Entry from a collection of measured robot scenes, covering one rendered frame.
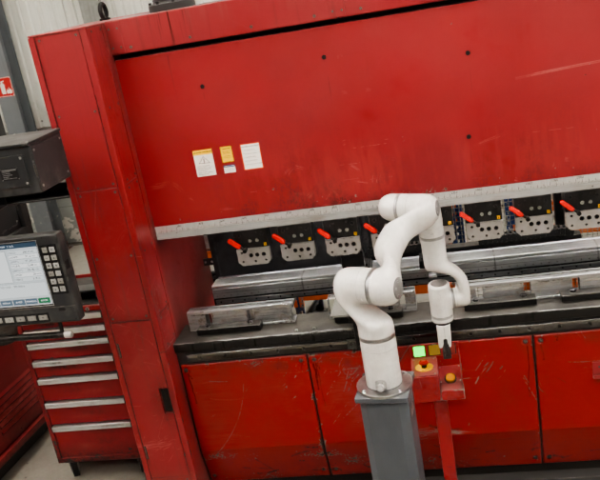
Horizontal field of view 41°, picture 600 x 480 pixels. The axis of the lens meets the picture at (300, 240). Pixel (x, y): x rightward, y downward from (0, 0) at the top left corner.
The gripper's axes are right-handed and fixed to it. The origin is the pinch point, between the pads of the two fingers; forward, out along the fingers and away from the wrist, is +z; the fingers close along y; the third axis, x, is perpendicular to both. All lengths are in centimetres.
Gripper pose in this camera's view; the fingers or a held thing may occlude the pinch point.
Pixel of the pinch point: (447, 353)
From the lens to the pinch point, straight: 329.5
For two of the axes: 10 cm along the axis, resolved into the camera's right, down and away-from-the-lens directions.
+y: -1.0, 4.1, -9.1
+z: 1.8, 9.0, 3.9
